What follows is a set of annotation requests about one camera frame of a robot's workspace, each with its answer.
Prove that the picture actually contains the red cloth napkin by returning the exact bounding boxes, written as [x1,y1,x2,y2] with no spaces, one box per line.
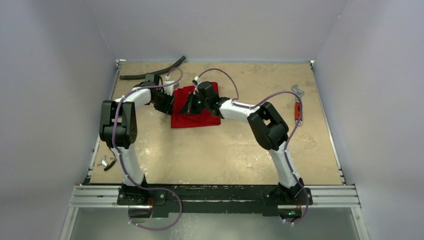
[170,85,221,129]

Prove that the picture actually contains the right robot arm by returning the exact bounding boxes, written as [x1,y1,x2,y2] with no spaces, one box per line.
[180,80,304,204]

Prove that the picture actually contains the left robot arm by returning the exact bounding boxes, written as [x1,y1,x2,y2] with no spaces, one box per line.
[99,74,181,205]

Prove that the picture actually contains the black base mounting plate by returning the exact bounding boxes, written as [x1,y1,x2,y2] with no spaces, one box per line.
[116,183,313,219]

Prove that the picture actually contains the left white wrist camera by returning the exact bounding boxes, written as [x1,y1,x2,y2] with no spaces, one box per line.
[163,76,179,96]

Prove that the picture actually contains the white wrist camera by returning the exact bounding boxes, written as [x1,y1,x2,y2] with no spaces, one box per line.
[163,76,179,96]
[192,76,201,92]

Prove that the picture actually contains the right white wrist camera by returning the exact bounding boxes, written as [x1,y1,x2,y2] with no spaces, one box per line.
[192,76,201,92]

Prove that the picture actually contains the black corrugated hose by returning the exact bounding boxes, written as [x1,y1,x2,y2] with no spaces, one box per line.
[119,55,187,81]

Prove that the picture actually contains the black handled pliers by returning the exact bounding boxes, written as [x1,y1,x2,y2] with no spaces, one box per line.
[96,155,117,172]

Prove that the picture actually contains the adjustable wrench orange handle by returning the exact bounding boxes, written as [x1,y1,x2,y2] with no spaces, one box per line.
[292,84,305,126]

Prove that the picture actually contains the aluminium frame rail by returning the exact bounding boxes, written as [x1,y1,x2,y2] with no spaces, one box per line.
[67,59,362,210]

